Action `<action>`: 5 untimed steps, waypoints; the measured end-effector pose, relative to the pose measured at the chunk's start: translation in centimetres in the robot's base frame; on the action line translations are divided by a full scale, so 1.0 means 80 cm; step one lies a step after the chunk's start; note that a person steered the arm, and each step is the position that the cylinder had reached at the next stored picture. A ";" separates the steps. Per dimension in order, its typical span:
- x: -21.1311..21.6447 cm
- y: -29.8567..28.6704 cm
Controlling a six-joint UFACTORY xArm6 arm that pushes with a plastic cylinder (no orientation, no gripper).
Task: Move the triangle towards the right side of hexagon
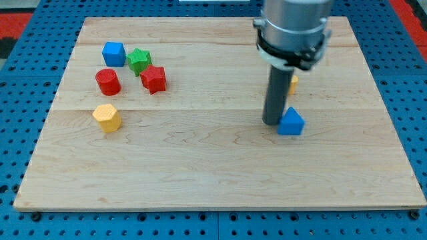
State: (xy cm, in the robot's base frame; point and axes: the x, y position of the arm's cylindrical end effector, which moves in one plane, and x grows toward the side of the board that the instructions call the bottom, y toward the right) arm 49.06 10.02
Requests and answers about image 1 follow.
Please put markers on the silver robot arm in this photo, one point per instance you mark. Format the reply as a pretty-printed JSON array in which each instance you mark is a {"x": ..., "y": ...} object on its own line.
[{"x": 292, "y": 33}]

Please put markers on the wooden board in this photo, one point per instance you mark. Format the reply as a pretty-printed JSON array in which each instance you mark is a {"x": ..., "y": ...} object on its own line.
[{"x": 201, "y": 145}]

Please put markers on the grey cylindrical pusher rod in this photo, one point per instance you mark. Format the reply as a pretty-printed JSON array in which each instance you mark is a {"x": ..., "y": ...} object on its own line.
[{"x": 276, "y": 95}]

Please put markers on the green star block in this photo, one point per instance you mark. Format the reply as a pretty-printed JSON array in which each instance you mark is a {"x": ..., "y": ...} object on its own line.
[{"x": 138, "y": 60}]

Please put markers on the red star block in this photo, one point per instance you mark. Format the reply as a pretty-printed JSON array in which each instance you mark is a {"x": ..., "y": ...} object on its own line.
[{"x": 154, "y": 79}]

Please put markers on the blue cube block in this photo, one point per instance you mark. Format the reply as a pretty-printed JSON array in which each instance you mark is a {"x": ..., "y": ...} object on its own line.
[{"x": 114, "y": 54}]

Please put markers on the yellow block behind rod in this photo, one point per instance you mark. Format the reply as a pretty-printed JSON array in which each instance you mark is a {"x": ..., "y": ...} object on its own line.
[{"x": 293, "y": 85}]

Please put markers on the yellow hexagon block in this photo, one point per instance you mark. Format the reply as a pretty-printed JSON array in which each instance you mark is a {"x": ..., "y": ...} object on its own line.
[{"x": 107, "y": 117}]

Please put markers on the red cylinder block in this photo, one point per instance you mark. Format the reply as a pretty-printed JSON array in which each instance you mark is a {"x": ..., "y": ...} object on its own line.
[{"x": 108, "y": 82}]

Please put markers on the blue triangle block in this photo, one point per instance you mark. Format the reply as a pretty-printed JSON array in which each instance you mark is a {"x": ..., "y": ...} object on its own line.
[{"x": 291, "y": 123}]

